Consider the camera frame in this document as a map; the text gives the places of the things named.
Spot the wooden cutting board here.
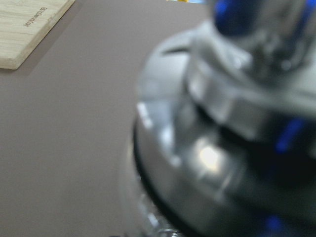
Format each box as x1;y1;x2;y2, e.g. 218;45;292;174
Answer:
0;0;74;70

